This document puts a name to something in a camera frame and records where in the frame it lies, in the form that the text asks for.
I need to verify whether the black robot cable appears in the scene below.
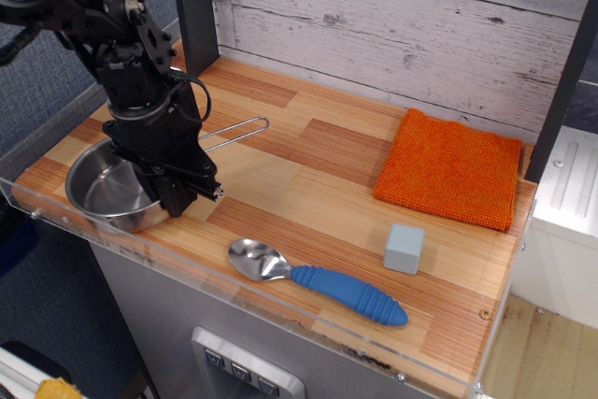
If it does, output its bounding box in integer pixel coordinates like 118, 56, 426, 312
167, 71, 212, 127

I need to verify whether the dark grey left post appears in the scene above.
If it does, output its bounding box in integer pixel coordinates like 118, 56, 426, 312
176, 0, 220, 76

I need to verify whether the silver dispenser button panel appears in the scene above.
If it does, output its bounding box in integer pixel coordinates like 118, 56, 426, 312
191, 326, 306, 398

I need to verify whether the dark grey post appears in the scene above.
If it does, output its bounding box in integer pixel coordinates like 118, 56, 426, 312
176, 0, 220, 76
525, 0, 598, 184

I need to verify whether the dark grey right post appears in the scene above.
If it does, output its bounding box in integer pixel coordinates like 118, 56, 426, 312
525, 0, 598, 184

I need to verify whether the spoon with blue handle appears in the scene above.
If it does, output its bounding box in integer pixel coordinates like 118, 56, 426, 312
228, 238, 408, 326

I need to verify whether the clear acrylic table guard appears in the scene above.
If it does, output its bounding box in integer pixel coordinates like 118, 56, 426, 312
1, 47, 536, 398

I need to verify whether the orange folded cloth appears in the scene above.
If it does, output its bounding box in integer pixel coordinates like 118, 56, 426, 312
373, 108, 522, 231

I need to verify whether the silver steel pan with handle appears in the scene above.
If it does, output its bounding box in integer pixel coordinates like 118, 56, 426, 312
64, 116, 271, 234

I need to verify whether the yellow and black bag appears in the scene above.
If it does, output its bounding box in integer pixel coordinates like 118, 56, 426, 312
34, 378, 84, 399

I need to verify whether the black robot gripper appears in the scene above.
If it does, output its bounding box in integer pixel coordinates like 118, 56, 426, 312
103, 81, 222, 218

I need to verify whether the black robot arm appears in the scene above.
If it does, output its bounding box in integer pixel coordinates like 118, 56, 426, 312
1, 0, 222, 218

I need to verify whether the grey cube block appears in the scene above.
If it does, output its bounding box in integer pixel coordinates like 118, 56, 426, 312
383, 223, 425, 275

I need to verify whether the white appliance on right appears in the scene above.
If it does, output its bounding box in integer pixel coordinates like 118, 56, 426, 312
511, 126, 597, 328

